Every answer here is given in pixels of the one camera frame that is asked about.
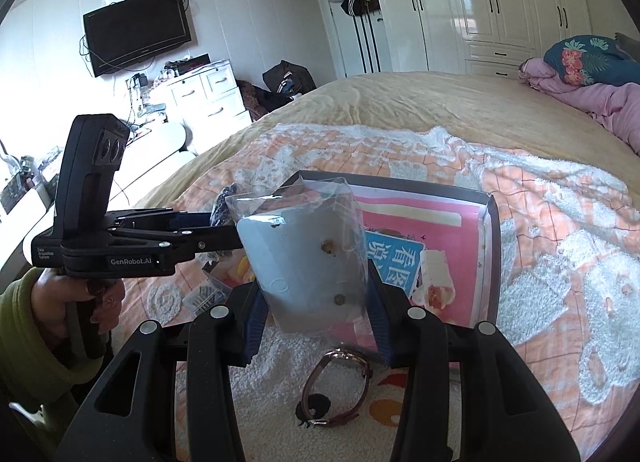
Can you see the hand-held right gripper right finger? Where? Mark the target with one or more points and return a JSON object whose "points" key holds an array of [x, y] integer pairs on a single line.
{"points": [[382, 337]]}

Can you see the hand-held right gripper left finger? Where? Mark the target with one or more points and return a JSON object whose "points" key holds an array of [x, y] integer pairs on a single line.
{"points": [[257, 327]]}

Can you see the grey headboard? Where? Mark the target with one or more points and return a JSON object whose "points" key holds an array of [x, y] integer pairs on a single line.
{"points": [[630, 40]]}

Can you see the person's left hand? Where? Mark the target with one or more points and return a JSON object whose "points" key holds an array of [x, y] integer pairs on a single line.
{"points": [[50, 297]]}

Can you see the pink picture book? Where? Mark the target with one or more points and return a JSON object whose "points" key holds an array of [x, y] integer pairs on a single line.
{"points": [[450, 237]]}

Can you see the white drawer cabinet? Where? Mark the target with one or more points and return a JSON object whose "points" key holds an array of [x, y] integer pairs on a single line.
{"points": [[210, 101]]}

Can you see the white wardrobe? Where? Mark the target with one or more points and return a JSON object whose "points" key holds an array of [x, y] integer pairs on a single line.
{"points": [[450, 1]]}

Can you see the orange white textured blanket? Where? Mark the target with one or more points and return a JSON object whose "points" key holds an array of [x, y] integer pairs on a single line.
{"points": [[550, 292]]}

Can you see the white door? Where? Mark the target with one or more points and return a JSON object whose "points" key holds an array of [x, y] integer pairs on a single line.
{"points": [[330, 41]]}

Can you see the white curved chair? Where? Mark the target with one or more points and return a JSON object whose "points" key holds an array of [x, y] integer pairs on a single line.
{"points": [[160, 146]]}

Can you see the brown clothes pile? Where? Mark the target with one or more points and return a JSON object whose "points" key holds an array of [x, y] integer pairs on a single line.
{"points": [[255, 99]]}

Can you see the white red accessory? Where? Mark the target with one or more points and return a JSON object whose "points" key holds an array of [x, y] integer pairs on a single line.
{"points": [[435, 282]]}

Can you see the purple quilt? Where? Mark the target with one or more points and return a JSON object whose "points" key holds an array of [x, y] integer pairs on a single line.
{"points": [[600, 101]]}

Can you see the beige bed sheet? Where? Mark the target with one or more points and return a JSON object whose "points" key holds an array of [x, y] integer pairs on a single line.
{"points": [[425, 101]]}

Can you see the black bag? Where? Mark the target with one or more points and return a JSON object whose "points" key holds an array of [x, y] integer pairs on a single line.
{"points": [[287, 76]]}

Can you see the person's left forearm green sleeve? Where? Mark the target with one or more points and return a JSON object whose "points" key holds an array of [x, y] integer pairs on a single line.
{"points": [[25, 347]]}

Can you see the clear box of rhinestone jewelry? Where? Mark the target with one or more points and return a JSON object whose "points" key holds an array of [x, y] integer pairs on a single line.
{"points": [[202, 297]]}

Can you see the black wall television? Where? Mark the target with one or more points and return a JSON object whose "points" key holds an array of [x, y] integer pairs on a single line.
{"points": [[135, 31]]}

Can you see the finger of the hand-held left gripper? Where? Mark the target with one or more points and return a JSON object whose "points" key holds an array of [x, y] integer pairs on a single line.
{"points": [[195, 222], [210, 239]]}

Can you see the blue floral pillow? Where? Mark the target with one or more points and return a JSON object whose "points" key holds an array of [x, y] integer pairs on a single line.
{"points": [[590, 59]]}

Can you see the shallow grey cardboard box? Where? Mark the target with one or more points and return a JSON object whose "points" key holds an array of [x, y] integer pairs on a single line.
{"points": [[492, 252]]}

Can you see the white earring card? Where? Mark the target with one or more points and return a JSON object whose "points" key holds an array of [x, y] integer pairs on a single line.
{"points": [[295, 262]]}

